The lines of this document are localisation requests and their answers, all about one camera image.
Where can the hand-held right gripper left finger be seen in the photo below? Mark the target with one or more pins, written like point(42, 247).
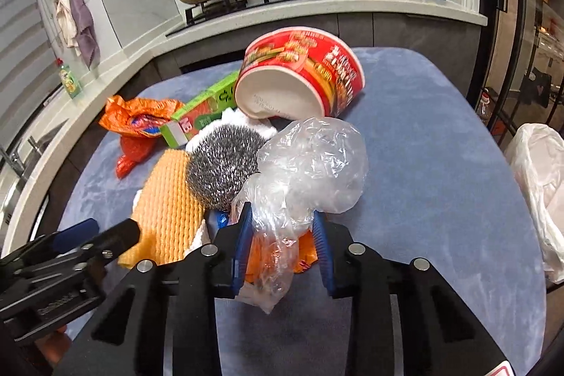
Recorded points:
point(243, 244)

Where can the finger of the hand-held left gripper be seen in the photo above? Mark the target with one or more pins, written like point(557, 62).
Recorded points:
point(116, 235)
point(75, 231)

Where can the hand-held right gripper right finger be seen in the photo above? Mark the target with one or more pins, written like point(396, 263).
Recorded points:
point(320, 252)

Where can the orange foam fruit net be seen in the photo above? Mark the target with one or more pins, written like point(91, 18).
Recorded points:
point(167, 208)

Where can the clear plastic bag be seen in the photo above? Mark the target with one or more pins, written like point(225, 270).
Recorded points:
point(308, 169)

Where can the orange snack bag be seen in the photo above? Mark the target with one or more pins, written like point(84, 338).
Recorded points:
point(141, 111)

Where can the red instant noodle bowl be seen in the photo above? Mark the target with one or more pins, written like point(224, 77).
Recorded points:
point(308, 67)

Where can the bin with white liner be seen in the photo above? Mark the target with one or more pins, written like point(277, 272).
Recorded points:
point(537, 173)

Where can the person's left hand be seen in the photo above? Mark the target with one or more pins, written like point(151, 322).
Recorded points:
point(53, 347)

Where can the orange crumpled wrapper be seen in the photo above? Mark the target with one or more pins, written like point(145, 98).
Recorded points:
point(306, 257)

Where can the blue wrapper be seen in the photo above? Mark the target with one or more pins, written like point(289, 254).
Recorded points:
point(220, 219)

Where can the red plastic wrapper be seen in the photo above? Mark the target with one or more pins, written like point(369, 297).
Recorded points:
point(132, 155)

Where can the steel wool scrubber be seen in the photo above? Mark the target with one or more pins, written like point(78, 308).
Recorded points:
point(224, 164)

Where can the metal faucet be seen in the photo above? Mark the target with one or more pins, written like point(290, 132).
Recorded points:
point(13, 164)

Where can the green cardboard box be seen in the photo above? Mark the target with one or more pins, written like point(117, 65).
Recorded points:
point(198, 107)

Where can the green dish soap bottle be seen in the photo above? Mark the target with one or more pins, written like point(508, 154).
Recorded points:
point(70, 81)

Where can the purple hanging towel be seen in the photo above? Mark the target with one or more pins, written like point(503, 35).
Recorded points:
point(83, 28)

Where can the white hanging towel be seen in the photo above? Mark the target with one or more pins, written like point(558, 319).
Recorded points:
point(66, 23)

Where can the clear plastic bottle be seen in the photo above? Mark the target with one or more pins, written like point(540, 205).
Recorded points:
point(485, 107)

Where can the grey kitchen cabinet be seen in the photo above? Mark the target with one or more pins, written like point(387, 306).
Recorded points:
point(396, 32)

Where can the black gas stove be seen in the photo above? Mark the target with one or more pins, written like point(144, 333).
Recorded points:
point(264, 1)

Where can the black tote bag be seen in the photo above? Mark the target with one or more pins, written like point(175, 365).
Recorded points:
point(537, 85)

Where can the black framed glass door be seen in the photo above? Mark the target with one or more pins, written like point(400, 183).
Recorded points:
point(502, 6)

